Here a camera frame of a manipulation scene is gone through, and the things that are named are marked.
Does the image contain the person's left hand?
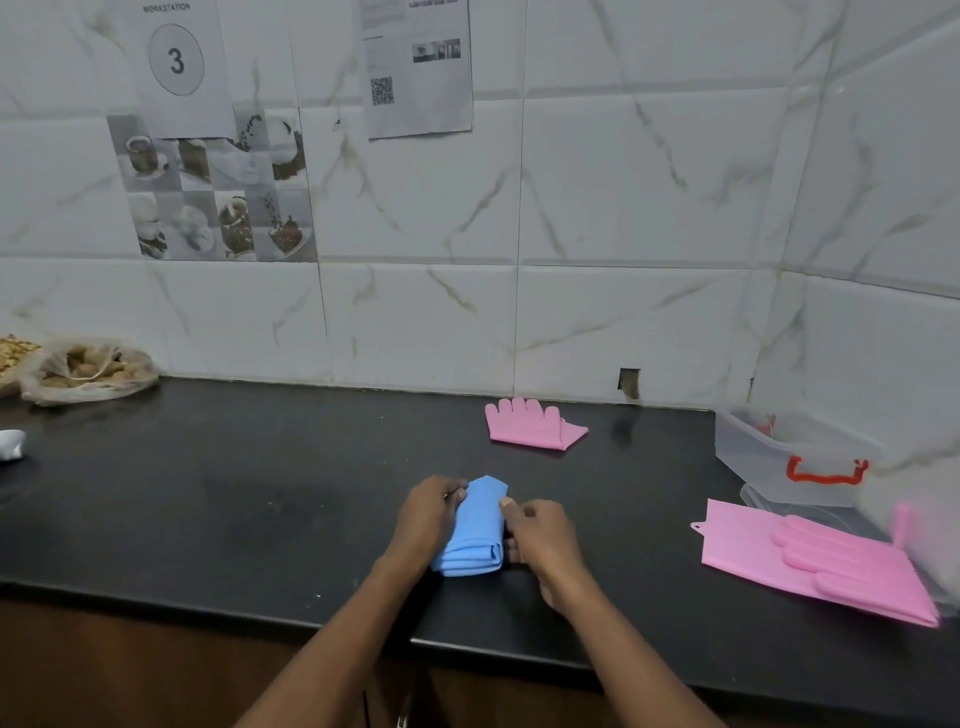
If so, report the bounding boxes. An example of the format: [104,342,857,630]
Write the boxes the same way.
[382,474,470,580]

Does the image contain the person's right hand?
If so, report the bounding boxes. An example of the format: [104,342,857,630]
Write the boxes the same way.
[498,496,595,616]

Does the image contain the blue silicone glove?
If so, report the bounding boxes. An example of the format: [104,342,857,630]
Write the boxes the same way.
[432,551,505,579]
[431,474,511,579]

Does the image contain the pink silicone glove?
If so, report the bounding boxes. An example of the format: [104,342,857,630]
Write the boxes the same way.
[689,498,941,629]
[484,397,590,452]

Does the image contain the clear plastic box red handles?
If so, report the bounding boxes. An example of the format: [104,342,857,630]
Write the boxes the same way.
[713,408,883,509]

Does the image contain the person's right forearm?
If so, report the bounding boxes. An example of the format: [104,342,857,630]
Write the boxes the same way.
[554,581,725,728]

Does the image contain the person's left forearm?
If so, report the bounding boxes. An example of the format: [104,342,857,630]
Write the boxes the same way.
[236,554,433,728]

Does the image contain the brown wooden cabinet door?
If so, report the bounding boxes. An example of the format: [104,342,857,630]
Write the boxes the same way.
[365,659,960,728]
[0,592,367,728]

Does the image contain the clear plastic lid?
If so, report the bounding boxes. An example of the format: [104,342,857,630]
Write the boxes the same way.
[740,483,960,620]

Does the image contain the plastic bag of snacks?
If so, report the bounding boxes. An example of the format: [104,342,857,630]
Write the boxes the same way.
[16,337,161,408]

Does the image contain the paper sheet with square code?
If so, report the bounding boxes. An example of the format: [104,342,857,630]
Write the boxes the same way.
[358,0,475,142]

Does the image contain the tray of nuts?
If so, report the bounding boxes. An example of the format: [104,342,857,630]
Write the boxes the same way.
[0,335,40,399]

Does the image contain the paper sheet with circle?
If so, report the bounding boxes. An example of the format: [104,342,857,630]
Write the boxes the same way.
[119,0,238,142]

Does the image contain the coffee print wall tile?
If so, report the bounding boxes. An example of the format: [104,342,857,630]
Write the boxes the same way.
[106,104,318,264]

